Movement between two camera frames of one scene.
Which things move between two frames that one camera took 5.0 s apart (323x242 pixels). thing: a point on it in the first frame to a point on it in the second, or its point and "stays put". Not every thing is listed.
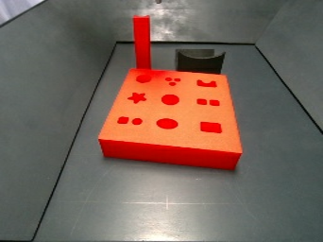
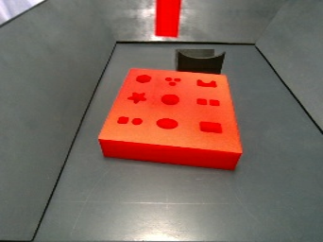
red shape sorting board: [174, 118] stays put
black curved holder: [200, 60] stays put
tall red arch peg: [144, 42] to [168, 18]
